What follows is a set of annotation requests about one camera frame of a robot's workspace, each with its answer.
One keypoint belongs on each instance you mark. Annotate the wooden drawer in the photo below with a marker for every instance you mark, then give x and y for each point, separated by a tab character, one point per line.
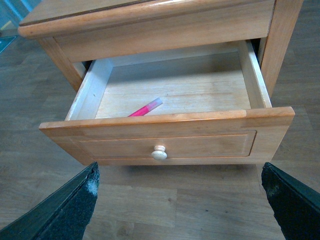
215	110

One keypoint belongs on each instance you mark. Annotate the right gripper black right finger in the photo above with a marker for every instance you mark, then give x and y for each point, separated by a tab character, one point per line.
296	206

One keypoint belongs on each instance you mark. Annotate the pink marker with clear cap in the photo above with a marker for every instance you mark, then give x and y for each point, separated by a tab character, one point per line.
147	108

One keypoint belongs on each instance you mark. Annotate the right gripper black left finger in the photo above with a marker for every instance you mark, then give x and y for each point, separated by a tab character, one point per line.
64	215

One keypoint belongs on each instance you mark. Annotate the light blue curtain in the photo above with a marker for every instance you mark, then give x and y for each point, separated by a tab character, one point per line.
17	10

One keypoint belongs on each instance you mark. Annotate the wooden nightstand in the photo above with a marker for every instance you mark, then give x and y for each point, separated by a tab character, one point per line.
75	31

